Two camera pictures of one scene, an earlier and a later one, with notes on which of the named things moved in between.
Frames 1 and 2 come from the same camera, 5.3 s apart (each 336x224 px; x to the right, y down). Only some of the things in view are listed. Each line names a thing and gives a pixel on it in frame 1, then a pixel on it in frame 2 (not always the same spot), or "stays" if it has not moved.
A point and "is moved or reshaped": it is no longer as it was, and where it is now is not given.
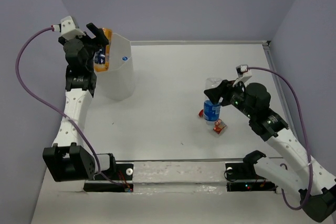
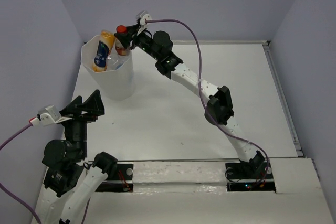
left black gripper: x=101 y=40 -> x=94 y=104
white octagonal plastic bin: x=118 y=82 stays
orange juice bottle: x=102 y=57 stays
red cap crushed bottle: x=219 y=126 -> x=120 y=49
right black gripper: x=214 y=94 -> x=125 y=38
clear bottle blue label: x=211 y=112 is moved or reshaped
